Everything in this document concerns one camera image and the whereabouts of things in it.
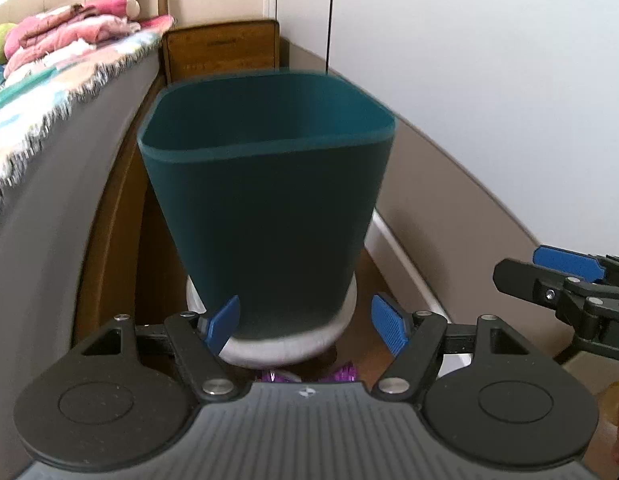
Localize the purple Lays chip bag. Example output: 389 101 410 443
257 361 360 384

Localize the dark teal trash bin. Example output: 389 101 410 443
136 68 397 342

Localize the grey bed with mattress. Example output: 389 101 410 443
0 53 160 479

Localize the fringed blue white blanket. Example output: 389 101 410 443
0 28 164 212

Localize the wooden nightstand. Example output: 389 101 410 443
163 20 280 84

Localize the pink folded quilt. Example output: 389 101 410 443
3 0 174 78

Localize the wooden bed frame rail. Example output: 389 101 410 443
72 75 165 344

